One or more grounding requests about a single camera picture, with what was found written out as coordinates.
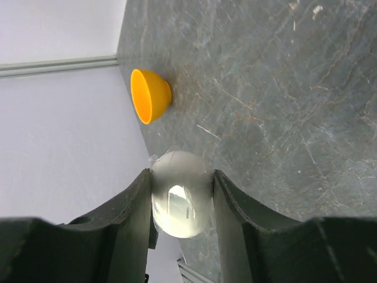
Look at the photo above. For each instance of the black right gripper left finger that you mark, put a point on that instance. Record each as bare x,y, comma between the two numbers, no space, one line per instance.
107,244

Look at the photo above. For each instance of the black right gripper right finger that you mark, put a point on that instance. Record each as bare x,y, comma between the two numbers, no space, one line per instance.
258,244

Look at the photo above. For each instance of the white earbud charging case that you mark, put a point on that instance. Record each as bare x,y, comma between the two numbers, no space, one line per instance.
181,194

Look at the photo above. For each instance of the orange plastic bowl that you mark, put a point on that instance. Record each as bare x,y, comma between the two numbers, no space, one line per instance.
150,93

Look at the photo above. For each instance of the aluminium frame rail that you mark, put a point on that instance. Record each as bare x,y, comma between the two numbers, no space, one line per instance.
56,66

